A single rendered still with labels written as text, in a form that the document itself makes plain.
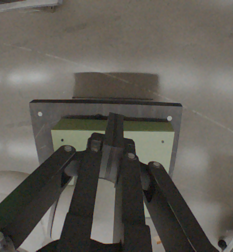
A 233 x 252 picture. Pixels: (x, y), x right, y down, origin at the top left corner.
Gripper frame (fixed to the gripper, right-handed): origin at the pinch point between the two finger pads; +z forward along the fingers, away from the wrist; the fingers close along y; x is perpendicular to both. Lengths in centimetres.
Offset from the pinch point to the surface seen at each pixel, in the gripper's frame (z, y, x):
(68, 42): 75, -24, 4
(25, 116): 76, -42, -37
